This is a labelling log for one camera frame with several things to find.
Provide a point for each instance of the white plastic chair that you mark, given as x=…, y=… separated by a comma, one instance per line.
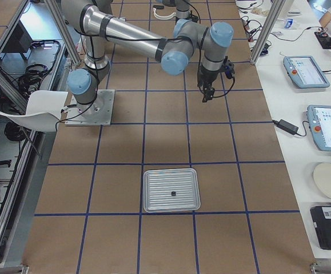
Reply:
x=43, y=111

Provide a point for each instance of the white curved plastic bracket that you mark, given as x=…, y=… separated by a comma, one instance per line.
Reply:
x=163, y=17

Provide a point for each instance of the black power adapter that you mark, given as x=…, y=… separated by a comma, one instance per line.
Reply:
x=286, y=126

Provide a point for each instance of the blue teach pendant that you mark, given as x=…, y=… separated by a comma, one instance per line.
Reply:
x=305, y=72
x=319, y=118

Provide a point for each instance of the aluminium frame post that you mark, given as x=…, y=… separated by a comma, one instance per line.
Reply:
x=270, y=20

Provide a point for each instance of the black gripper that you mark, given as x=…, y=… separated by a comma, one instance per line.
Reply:
x=206, y=77

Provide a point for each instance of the near blue teach pendant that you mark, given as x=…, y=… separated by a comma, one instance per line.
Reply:
x=319, y=118

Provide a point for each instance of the silver ribbed metal tray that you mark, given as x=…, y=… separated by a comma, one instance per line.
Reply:
x=158, y=185

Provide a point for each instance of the plastic water bottle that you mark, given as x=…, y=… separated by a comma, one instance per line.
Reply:
x=290, y=24

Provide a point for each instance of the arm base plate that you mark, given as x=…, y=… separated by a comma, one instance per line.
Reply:
x=99, y=113

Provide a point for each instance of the far blue teach pendant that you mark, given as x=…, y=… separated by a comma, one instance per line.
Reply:
x=305, y=72

